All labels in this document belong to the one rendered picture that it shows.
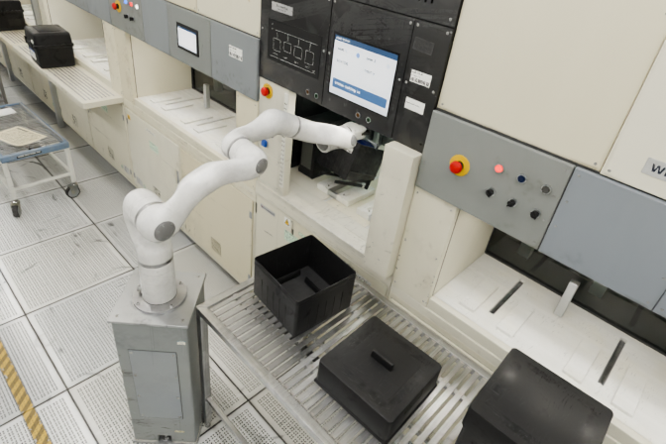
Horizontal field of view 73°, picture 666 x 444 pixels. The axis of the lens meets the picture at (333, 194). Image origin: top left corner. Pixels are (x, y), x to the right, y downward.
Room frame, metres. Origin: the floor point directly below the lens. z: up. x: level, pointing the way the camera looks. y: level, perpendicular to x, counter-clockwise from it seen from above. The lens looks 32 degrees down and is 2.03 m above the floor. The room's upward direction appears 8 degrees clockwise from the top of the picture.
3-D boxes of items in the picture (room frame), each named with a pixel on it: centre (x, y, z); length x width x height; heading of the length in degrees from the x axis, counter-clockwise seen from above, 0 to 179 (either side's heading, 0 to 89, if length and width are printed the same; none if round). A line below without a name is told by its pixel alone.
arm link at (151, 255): (1.21, 0.61, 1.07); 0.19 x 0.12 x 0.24; 47
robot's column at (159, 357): (1.19, 0.59, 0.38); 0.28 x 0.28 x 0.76; 5
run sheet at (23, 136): (2.76, 2.25, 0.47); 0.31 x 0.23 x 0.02; 71
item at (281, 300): (1.27, 0.07, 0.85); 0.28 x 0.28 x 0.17; 44
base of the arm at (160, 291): (1.19, 0.59, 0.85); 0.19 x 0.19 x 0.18
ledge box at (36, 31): (3.39, 2.32, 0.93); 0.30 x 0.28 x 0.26; 47
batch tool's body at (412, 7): (1.97, -0.22, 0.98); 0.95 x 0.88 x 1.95; 140
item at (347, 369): (0.94, -0.22, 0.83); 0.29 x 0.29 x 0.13; 51
